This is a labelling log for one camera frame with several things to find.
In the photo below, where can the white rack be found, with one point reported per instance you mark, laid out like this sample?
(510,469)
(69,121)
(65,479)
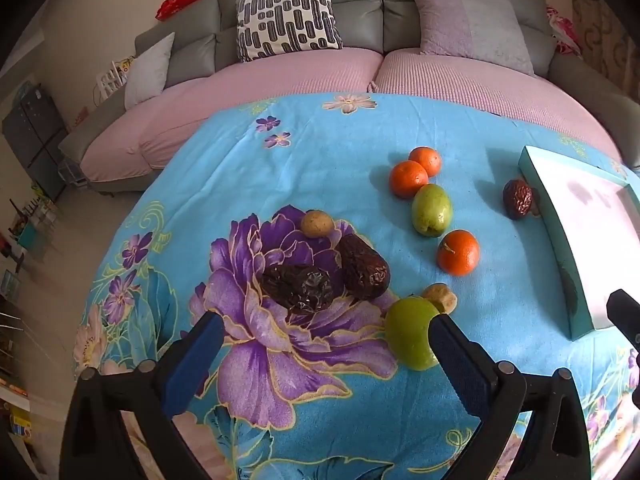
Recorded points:
(112,77)

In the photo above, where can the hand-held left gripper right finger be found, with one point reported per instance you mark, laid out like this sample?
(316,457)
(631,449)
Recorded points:
(457,360)

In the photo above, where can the green guava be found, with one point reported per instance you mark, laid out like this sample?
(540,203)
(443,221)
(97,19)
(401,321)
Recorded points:
(410,332)
(432,209)

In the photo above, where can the light grey pillow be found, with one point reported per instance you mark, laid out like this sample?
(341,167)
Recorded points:
(147,70)

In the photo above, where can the long reddish brown date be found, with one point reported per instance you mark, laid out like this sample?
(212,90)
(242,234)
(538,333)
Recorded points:
(362,270)

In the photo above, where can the blue floral blanket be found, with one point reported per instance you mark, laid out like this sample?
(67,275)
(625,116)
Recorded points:
(300,160)

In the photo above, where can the pink printed cloth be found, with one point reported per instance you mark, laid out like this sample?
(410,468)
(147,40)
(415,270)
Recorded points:
(562,32)

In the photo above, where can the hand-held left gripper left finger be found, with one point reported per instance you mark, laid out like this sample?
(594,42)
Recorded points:
(195,365)

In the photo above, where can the grey sofa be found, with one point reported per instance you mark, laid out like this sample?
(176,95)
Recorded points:
(360,10)

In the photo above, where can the lilac pillow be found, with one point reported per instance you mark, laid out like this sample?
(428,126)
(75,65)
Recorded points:
(470,25)

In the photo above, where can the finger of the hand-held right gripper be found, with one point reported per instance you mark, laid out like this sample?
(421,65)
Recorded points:
(625,312)

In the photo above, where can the shallow teal cardboard box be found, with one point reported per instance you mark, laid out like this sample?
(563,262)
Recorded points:
(590,220)

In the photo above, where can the pink ribbed sofa cover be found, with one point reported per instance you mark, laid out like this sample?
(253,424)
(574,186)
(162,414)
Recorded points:
(450,80)
(250,85)

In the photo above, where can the dark grey cabinet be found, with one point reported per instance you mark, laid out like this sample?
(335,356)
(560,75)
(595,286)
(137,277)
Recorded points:
(35,140)

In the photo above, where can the wide dark wrinkled date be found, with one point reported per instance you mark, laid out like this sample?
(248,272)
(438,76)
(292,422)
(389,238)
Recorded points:
(300,290)

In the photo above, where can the small dark red date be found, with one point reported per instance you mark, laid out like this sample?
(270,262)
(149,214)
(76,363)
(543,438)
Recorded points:
(519,199)

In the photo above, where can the orange tangerine with dark stem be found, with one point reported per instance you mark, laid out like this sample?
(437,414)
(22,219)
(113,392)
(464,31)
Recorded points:
(458,252)

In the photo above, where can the large orange tangerine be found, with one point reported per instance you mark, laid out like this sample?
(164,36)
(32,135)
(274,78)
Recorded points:
(409,178)

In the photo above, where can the orange tangerine with green stem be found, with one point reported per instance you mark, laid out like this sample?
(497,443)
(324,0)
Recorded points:
(429,158)

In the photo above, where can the black and white patterned pillow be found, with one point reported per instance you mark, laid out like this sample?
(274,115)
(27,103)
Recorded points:
(285,15)

